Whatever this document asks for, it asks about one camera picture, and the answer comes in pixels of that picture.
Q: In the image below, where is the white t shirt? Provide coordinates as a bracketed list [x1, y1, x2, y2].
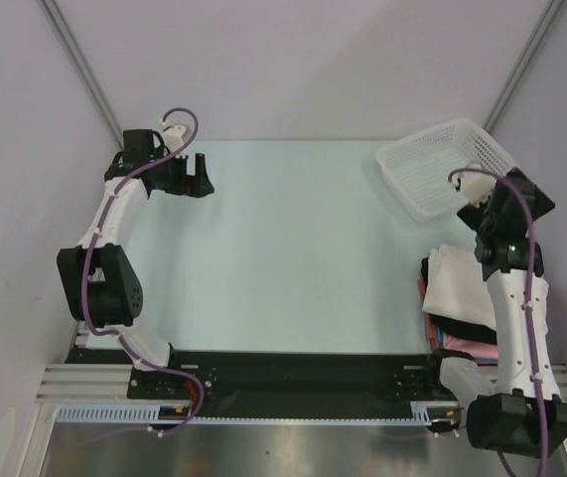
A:
[422, 243, 496, 331]

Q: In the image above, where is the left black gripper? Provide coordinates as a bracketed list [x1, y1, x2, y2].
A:
[149, 148, 213, 199]

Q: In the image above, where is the white perforated plastic basket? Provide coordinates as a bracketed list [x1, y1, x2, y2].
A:
[375, 118, 516, 223]

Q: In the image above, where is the right aluminium frame post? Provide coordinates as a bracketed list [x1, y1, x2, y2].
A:
[483, 0, 567, 134]

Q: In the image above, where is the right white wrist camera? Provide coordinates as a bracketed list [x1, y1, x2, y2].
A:
[450, 163, 496, 207]

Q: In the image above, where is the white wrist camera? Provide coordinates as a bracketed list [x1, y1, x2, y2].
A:
[160, 120, 190, 153]
[450, 163, 496, 207]

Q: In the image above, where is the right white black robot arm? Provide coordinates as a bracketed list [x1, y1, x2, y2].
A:
[423, 167, 567, 467]

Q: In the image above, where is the left aluminium frame post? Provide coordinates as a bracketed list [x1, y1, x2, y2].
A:
[36, 0, 123, 147]

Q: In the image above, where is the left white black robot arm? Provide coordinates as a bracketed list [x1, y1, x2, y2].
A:
[57, 122, 214, 398]

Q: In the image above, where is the light blue cable duct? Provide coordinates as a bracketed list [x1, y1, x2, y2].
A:
[57, 401, 461, 426]

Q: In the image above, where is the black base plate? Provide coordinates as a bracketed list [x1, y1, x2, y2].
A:
[64, 347, 473, 419]

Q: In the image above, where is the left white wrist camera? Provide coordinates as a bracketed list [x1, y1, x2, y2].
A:
[160, 120, 190, 153]

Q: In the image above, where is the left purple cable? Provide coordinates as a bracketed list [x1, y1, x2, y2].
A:
[83, 106, 206, 438]

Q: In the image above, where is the aluminium frame post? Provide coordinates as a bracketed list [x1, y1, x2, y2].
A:
[483, 0, 567, 134]
[36, 0, 123, 147]

